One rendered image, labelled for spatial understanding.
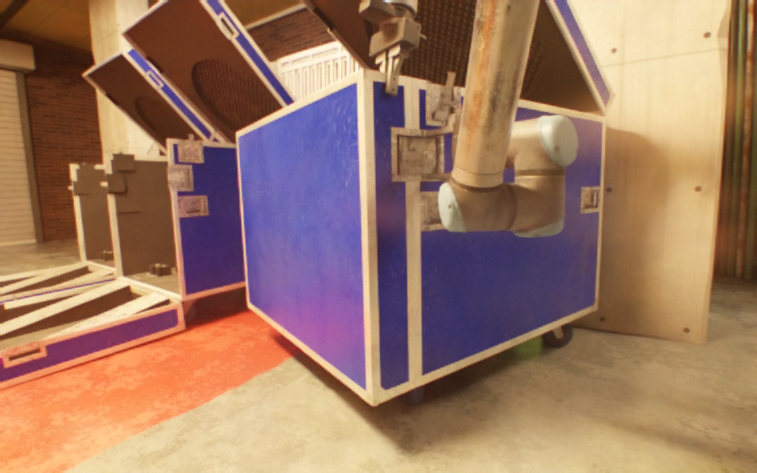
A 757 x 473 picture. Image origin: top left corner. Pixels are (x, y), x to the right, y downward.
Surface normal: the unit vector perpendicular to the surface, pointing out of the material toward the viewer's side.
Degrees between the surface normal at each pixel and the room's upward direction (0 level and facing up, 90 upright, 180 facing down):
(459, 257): 90
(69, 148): 90
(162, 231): 90
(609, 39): 90
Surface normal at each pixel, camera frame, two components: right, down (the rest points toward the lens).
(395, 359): 0.58, 0.09
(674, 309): -0.54, 0.12
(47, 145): 0.84, 0.04
